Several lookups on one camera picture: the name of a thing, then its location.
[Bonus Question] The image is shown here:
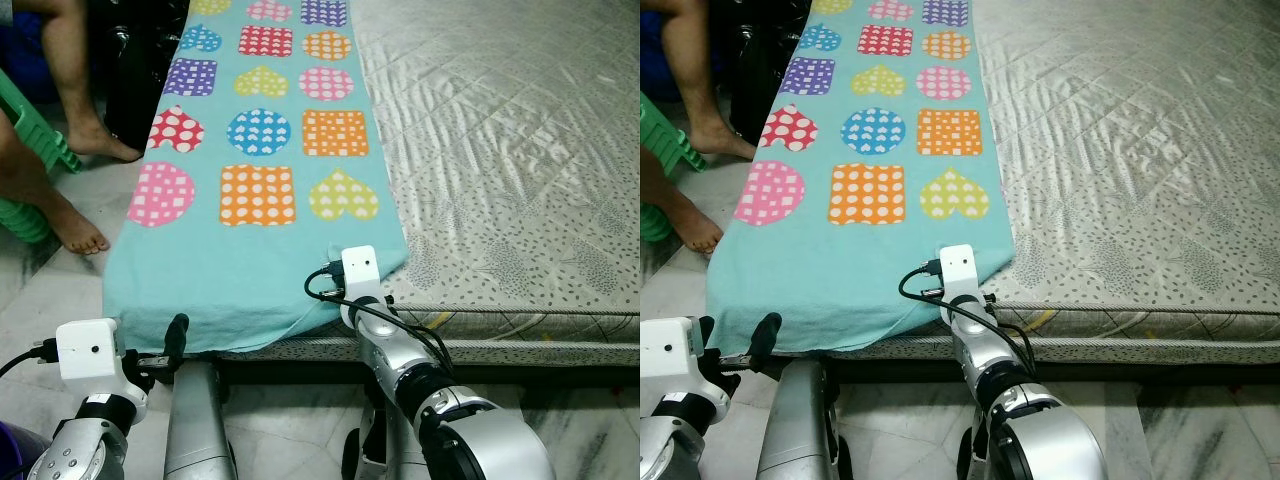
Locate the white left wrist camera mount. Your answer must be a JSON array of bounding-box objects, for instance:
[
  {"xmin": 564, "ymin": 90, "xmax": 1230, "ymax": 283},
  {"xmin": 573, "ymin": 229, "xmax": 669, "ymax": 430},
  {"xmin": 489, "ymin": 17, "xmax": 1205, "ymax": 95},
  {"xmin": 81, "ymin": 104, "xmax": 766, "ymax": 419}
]
[
  {"xmin": 640, "ymin": 316, "xmax": 736, "ymax": 401},
  {"xmin": 55, "ymin": 318, "xmax": 151, "ymax": 401}
]

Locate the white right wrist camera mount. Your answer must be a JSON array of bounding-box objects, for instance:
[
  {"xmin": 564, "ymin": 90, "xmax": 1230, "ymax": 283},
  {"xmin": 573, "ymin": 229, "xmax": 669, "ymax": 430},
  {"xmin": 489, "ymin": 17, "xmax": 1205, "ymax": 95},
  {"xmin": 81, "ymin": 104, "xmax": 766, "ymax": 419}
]
[
  {"xmin": 340, "ymin": 246, "xmax": 386, "ymax": 326},
  {"xmin": 937, "ymin": 244, "xmax": 981, "ymax": 321}
]

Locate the dark bed frame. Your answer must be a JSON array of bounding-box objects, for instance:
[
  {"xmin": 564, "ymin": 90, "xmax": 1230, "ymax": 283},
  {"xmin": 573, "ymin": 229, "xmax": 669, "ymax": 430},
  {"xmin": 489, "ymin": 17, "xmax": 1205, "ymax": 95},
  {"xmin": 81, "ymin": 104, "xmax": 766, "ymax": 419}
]
[
  {"xmin": 820, "ymin": 345, "xmax": 1280, "ymax": 386},
  {"xmin": 215, "ymin": 345, "xmax": 641, "ymax": 386}
]

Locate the silver left robot leg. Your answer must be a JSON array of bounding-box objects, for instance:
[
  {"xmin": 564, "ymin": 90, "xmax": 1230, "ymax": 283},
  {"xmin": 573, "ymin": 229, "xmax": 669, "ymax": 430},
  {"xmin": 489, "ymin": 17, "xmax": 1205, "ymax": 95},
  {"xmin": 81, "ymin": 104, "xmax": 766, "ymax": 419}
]
[
  {"xmin": 163, "ymin": 360, "xmax": 236, "ymax": 480},
  {"xmin": 755, "ymin": 360, "xmax": 851, "ymax": 480}
]

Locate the green plastic stool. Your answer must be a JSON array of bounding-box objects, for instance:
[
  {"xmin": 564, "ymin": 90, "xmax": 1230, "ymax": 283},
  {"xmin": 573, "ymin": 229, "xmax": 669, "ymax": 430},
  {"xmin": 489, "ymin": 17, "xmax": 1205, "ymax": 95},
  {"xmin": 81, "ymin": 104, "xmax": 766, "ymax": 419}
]
[
  {"xmin": 0, "ymin": 70, "xmax": 83, "ymax": 246},
  {"xmin": 640, "ymin": 90, "xmax": 706, "ymax": 243}
]

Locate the white quilted mattress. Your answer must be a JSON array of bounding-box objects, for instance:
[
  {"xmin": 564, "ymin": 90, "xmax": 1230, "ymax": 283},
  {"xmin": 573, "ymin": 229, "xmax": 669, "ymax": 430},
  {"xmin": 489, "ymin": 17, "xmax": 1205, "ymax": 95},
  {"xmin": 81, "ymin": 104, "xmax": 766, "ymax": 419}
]
[
  {"xmin": 820, "ymin": 0, "xmax": 1280, "ymax": 361},
  {"xmin": 215, "ymin": 0, "xmax": 641, "ymax": 366}
]

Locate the teal blanket with colourful shapes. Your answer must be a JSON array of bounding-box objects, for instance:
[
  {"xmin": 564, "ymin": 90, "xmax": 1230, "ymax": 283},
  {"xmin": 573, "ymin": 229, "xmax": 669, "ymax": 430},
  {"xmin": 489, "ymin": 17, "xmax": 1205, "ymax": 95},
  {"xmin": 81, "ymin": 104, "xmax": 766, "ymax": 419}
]
[
  {"xmin": 103, "ymin": 0, "xmax": 409, "ymax": 356},
  {"xmin": 705, "ymin": 0, "xmax": 1016, "ymax": 353}
]

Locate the person's bare leg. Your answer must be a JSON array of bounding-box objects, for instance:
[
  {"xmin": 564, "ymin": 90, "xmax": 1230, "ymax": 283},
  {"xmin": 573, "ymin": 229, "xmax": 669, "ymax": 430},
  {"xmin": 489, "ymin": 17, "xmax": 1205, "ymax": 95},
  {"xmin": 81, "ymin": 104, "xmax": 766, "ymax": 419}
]
[
  {"xmin": 0, "ymin": 115, "xmax": 111, "ymax": 256},
  {"xmin": 650, "ymin": 0, "xmax": 761, "ymax": 159},
  {"xmin": 640, "ymin": 145, "xmax": 723, "ymax": 254},
  {"xmin": 20, "ymin": 0, "xmax": 143, "ymax": 163}
]

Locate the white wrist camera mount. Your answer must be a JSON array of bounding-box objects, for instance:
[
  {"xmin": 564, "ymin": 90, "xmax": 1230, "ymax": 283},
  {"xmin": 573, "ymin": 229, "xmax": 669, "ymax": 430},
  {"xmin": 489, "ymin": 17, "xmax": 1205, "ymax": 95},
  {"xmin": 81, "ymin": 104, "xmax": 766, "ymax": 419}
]
[
  {"xmin": 937, "ymin": 244, "xmax": 981, "ymax": 321},
  {"xmin": 640, "ymin": 316, "xmax": 736, "ymax": 401},
  {"xmin": 340, "ymin": 246, "xmax": 386, "ymax": 326},
  {"xmin": 55, "ymin": 318, "xmax": 151, "ymax": 401}
]

